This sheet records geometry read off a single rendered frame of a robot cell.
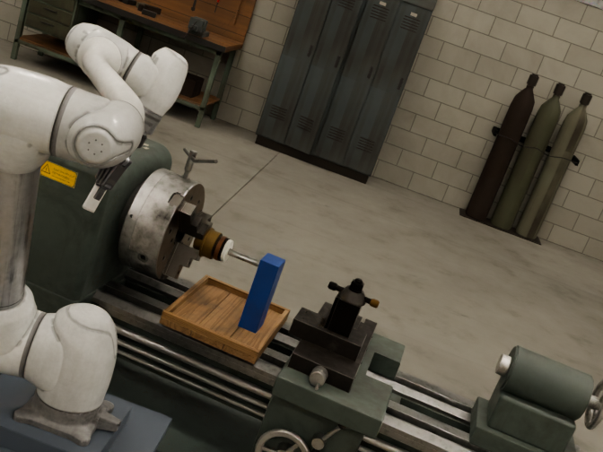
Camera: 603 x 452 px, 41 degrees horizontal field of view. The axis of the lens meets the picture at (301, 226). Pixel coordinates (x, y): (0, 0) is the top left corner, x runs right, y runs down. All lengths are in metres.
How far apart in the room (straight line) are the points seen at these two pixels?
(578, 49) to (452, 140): 1.54
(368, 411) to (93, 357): 0.74
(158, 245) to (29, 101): 0.93
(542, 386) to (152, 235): 1.16
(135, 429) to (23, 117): 0.94
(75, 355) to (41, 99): 0.62
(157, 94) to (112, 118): 0.56
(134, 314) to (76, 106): 1.05
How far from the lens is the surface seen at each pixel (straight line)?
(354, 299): 2.24
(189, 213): 2.33
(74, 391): 1.89
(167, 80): 2.01
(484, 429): 2.37
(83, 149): 1.44
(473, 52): 8.73
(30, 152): 1.52
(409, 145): 8.84
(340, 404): 2.16
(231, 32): 8.94
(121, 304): 2.43
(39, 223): 2.35
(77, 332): 1.84
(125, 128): 1.47
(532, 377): 2.34
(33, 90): 1.49
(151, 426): 2.14
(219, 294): 2.60
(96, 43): 1.99
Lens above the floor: 1.95
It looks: 18 degrees down
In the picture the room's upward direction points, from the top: 20 degrees clockwise
